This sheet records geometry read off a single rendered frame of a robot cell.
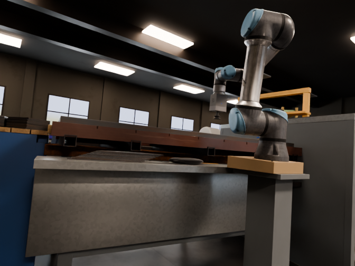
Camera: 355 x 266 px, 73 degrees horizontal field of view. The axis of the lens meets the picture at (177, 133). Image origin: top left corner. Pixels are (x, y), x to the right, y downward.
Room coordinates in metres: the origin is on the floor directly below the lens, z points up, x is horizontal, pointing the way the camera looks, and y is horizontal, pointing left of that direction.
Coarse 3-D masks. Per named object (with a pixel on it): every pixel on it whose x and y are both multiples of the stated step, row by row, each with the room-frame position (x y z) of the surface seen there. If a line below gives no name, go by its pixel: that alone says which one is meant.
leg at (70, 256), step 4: (64, 252) 1.08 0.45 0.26; (68, 252) 1.08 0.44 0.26; (72, 252) 1.09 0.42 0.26; (60, 256) 1.07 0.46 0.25; (64, 256) 1.08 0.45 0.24; (68, 256) 1.08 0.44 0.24; (72, 256) 1.09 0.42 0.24; (60, 260) 1.07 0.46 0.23; (64, 260) 1.08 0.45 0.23; (68, 260) 1.09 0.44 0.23; (56, 264) 1.10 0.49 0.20; (60, 264) 1.07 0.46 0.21; (64, 264) 1.08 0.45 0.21; (68, 264) 1.09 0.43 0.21
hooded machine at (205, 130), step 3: (201, 129) 6.30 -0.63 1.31; (204, 129) 6.21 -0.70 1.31; (207, 129) 6.14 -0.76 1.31; (210, 129) 6.10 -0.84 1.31; (213, 129) 6.19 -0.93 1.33; (216, 129) 6.28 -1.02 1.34; (219, 129) 6.41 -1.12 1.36; (204, 132) 6.20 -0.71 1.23; (207, 132) 6.13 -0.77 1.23; (210, 132) 6.06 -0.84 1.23; (213, 132) 6.10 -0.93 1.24; (216, 132) 6.18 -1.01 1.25; (219, 132) 6.27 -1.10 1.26
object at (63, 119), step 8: (64, 120) 1.04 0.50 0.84; (72, 120) 1.06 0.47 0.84; (80, 120) 1.07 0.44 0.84; (88, 120) 1.09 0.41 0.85; (96, 120) 1.11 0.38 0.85; (128, 128) 1.18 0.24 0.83; (136, 128) 1.20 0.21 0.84; (144, 128) 1.22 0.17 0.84; (152, 128) 1.24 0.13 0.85; (160, 128) 1.26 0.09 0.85; (200, 136) 1.38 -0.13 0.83; (208, 136) 1.40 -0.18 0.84; (216, 136) 1.43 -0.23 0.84; (224, 136) 1.46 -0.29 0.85; (232, 136) 1.49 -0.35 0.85; (288, 144) 1.74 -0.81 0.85
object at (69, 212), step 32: (64, 192) 0.98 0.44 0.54; (96, 192) 1.04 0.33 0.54; (128, 192) 1.11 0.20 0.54; (160, 192) 1.18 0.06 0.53; (192, 192) 1.27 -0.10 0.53; (224, 192) 1.36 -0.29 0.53; (32, 224) 0.93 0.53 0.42; (64, 224) 0.99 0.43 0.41; (96, 224) 1.05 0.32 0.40; (128, 224) 1.11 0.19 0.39; (160, 224) 1.19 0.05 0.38; (192, 224) 1.27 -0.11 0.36; (224, 224) 1.37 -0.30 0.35
